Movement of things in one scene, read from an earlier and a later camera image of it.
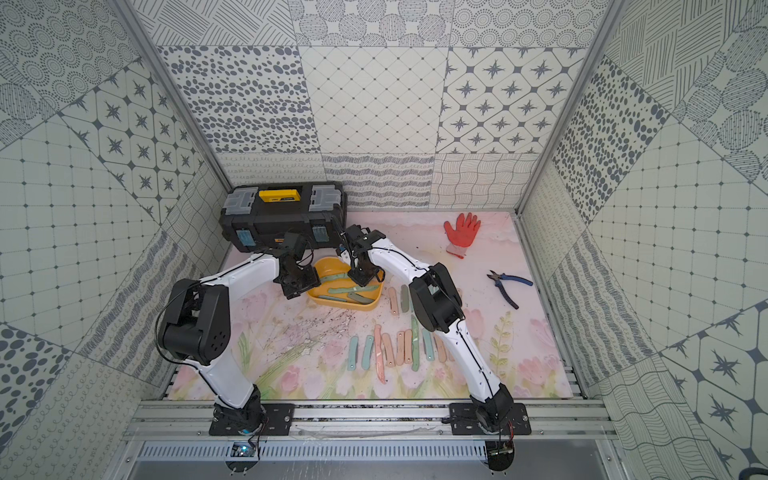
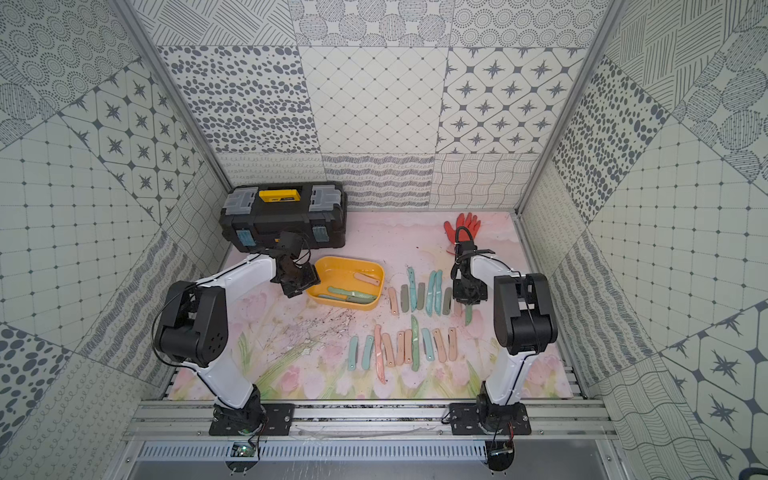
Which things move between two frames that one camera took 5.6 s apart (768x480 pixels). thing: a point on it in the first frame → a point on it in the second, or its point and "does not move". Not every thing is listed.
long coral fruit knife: [379, 353] does not move
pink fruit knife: [408, 343] does not move
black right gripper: [362, 281] → [458, 294]
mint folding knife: [367, 352] does not move
